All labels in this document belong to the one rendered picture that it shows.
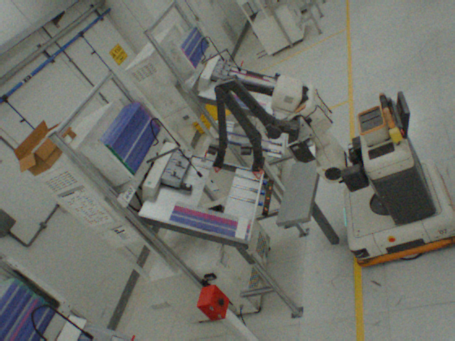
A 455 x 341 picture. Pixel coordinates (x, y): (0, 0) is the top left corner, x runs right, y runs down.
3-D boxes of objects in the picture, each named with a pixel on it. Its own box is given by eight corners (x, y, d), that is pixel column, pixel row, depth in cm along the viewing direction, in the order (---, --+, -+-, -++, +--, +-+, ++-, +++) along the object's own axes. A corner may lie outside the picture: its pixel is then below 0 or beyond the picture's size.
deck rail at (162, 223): (247, 248, 260) (249, 242, 256) (246, 250, 259) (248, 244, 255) (138, 219, 263) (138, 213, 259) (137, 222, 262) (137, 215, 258)
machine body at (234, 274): (274, 242, 355) (236, 193, 327) (262, 315, 303) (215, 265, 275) (214, 258, 387) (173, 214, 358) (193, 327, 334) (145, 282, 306)
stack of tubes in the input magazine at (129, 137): (161, 128, 295) (136, 99, 283) (134, 174, 257) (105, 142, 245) (148, 135, 301) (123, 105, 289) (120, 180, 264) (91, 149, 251)
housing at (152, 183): (175, 158, 313) (176, 144, 304) (153, 203, 277) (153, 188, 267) (165, 155, 313) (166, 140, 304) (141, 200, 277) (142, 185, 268)
